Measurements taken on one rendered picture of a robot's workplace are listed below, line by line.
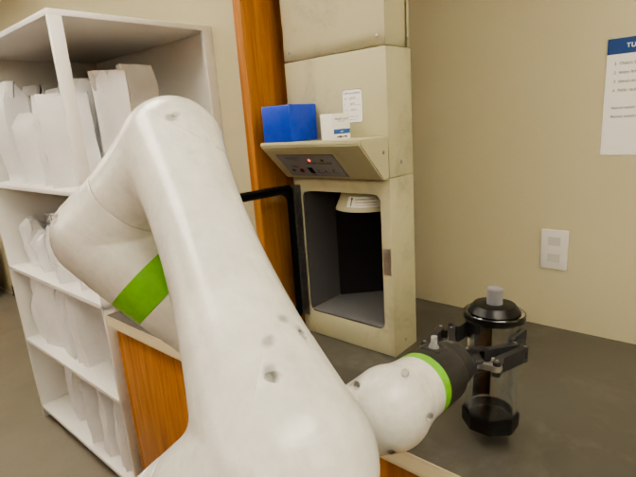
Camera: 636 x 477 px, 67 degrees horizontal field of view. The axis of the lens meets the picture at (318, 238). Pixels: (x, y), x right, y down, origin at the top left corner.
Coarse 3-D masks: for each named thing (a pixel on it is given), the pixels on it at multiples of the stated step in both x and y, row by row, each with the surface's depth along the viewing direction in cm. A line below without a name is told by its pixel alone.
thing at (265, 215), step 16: (256, 208) 126; (272, 208) 129; (256, 224) 127; (272, 224) 130; (288, 224) 134; (272, 240) 131; (288, 240) 135; (272, 256) 132; (288, 256) 136; (288, 272) 136; (288, 288) 137
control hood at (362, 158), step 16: (272, 144) 121; (288, 144) 117; (304, 144) 114; (320, 144) 110; (336, 144) 107; (352, 144) 105; (368, 144) 106; (384, 144) 111; (352, 160) 110; (368, 160) 107; (384, 160) 111; (288, 176) 132; (304, 176) 128; (320, 176) 124; (352, 176) 117; (368, 176) 113; (384, 176) 112
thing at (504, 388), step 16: (480, 320) 84; (496, 320) 83; (512, 320) 82; (480, 336) 85; (496, 336) 83; (512, 368) 85; (480, 384) 87; (496, 384) 85; (512, 384) 86; (480, 400) 87; (496, 400) 86; (512, 400) 87; (480, 416) 88; (496, 416) 87; (512, 416) 88
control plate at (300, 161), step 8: (280, 160) 125; (288, 160) 123; (296, 160) 121; (304, 160) 120; (312, 160) 118; (328, 160) 115; (336, 160) 113; (288, 168) 128; (296, 168) 126; (304, 168) 124; (320, 168) 120; (328, 168) 118; (336, 168) 117; (336, 176) 120; (344, 176) 118
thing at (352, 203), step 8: (344, 200) 128; (352, 200) 126; (360, 200) 125; (368, 200) 124; (376, 200) 124; (336, 208) 131; (344, 208) 127; (352, 208) 125; (360, 208) 124; (368, 208) 124; (376, 208) 124
